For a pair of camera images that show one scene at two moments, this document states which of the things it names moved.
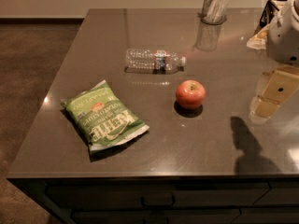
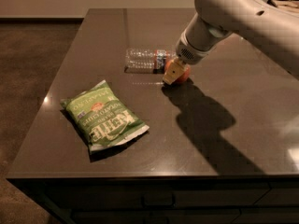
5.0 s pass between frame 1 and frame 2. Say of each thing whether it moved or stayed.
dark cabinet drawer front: stayed
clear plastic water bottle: stayed
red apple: moved
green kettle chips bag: stayed
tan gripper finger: moved
